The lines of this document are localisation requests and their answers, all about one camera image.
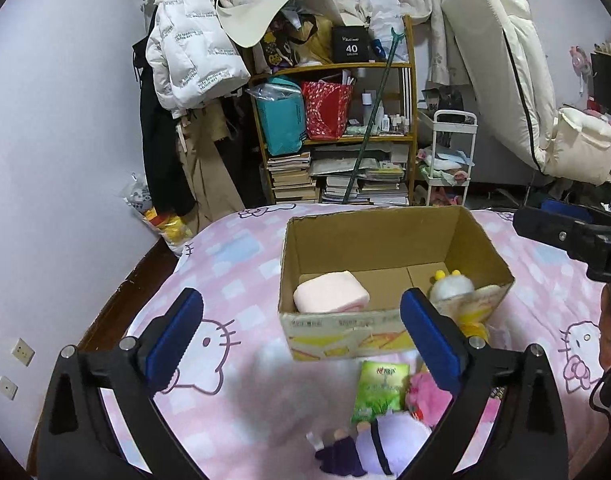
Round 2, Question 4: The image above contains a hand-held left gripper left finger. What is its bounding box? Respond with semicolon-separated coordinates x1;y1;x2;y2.
36;287;206;480

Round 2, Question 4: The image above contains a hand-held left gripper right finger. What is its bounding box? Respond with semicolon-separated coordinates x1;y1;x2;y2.
399;287;570;480

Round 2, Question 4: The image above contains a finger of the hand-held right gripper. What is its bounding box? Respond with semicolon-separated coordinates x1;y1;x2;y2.
541;199;593;222
513;205;592;262

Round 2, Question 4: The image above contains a pink plush toy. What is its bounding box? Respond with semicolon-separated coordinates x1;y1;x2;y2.
404;372;453;428

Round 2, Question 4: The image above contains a green tissue packet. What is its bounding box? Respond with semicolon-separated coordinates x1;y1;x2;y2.
350;360;411;423

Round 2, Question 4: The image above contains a cardboard box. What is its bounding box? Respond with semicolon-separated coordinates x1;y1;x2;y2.
278;205;516;362

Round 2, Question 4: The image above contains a purple plush doll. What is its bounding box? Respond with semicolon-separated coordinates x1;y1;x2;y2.
305;412;433;478

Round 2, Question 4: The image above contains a pink soft cushion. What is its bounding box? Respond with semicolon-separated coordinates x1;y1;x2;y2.
293;271;371;313

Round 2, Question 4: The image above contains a white and yellow plush toy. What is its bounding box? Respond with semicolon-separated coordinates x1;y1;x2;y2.
429;270;476;317

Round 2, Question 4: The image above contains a pink cartoon printed blanket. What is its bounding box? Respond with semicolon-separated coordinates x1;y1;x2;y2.
28;202;611;480

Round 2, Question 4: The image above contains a plastic bag of toys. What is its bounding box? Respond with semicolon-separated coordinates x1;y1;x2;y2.
126;172;194;256

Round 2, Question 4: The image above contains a white rolling cart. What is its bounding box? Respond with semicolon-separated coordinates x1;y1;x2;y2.
413;110;479;208

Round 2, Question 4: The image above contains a black monitor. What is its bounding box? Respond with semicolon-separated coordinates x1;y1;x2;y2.
590;52;611;121

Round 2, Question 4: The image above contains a small pink fan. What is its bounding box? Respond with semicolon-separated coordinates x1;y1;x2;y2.
570;45;592;96

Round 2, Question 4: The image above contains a cream padded lounge chair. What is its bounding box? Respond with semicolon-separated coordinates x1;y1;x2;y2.
441;0;611;186

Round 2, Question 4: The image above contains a beige coat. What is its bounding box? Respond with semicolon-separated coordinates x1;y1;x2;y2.
178;105;246;231

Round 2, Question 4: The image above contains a pile of papers and magazines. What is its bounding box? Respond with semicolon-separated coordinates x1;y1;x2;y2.
310;145;411;206

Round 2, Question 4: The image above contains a black coat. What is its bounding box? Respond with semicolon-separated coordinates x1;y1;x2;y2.
138;60;196;216

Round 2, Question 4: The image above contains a group of small bottles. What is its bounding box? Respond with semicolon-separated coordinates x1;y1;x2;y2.
360;90;411;136

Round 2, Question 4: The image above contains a stack of old books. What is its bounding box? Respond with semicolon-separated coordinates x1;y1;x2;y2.
266;152;321;206

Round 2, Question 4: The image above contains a green pole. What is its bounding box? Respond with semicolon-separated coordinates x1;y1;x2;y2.
341;25;405;206

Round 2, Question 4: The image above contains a teal bag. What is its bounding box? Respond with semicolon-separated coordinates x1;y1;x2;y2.
256;77;306;156

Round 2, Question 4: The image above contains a red gift bag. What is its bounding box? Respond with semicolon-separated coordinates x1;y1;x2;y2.
302;80;355;141

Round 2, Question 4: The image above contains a white plastic bag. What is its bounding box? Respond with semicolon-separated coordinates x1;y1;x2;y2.
368;0;406;58

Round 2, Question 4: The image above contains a black box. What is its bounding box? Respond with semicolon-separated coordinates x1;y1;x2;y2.
332;25;370;64

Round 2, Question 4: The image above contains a wooden shelf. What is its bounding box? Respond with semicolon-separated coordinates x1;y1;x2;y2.
248;15;419;206

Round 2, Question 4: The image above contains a white puffer jacket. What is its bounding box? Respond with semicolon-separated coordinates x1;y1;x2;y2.
146;0;251;111

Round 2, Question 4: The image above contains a yellow bag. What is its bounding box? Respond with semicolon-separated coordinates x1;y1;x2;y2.
286;15;333;66

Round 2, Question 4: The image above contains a black patterned bag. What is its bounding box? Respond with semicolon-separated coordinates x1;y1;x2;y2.
260;30;296;73

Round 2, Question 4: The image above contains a cream floppy sheet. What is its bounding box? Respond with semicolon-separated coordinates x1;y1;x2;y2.
216;0;341;50

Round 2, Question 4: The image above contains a wooden bed frame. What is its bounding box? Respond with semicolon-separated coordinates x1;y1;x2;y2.
76;237;179;356

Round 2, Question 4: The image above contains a black cable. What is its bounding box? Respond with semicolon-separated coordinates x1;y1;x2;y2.
589;367;611;418

